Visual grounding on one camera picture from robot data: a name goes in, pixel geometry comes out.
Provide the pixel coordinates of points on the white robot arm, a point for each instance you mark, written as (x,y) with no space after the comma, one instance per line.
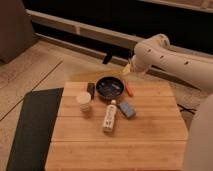
(194,70)

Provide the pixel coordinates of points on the white wall shelf rail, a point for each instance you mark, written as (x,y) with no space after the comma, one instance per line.
(84,30)

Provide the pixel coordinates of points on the beige couch corner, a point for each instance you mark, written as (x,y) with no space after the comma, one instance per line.
(16,31)

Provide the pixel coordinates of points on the dark ceramic bowl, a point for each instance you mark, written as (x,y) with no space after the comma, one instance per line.
(109,87)

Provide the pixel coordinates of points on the blue sponge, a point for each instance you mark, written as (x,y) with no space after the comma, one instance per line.
(127,110)

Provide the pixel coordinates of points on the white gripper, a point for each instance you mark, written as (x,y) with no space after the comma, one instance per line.
(131,66)

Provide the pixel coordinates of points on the white plastic bottle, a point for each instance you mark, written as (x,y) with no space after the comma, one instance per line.
(109,119)

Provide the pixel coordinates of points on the white paper cup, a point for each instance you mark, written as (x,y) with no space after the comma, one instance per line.
(84,99)

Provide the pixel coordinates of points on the dark brown rectangular block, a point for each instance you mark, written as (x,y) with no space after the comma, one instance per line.
(91,89)

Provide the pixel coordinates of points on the orange marker pen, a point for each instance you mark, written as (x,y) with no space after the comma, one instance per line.
(128,90)

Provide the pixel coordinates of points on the dark grey floor mat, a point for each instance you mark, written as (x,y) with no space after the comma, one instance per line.
(34,130)

